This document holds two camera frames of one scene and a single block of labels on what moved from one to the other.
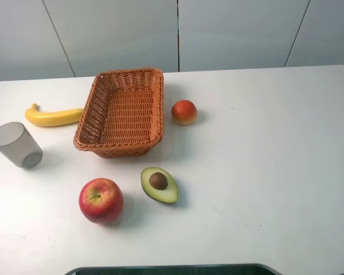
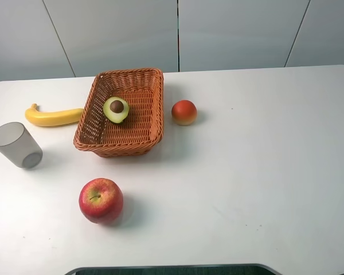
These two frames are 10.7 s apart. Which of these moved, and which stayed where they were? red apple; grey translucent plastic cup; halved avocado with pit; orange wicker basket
Moved: halved avocado with pit
Stayed: orange wicker basket; grey translucent plastic cup; red apple
